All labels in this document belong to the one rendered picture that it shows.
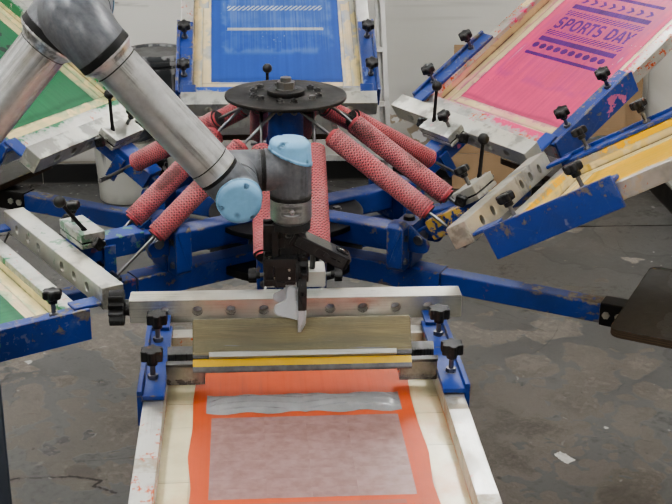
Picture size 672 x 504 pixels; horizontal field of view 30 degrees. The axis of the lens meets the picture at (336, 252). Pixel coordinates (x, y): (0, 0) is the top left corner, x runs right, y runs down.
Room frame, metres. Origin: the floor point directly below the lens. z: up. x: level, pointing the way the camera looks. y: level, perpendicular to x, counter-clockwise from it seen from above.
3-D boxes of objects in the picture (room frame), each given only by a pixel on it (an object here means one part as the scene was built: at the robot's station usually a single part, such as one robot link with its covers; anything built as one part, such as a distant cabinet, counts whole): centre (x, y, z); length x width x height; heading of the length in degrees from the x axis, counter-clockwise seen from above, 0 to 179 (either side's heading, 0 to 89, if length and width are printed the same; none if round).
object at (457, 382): (2.19, -0.21, 0.97); 0.30 x 0.05 x 0.07; 4
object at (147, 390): (2.15, 0.34, 0.97); 0.30 x 0.05 x 0.07; 4
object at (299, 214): (2.13, 0.08, 1.31); 0.08 x 0.08 x 0.05
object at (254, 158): (2.10, 0.18, 1.39); 0.11 x 0.11 x 0.08; 7
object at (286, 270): (2.13, 0.09, 1.23); 0.09 x 0.08 x 0.12; 94
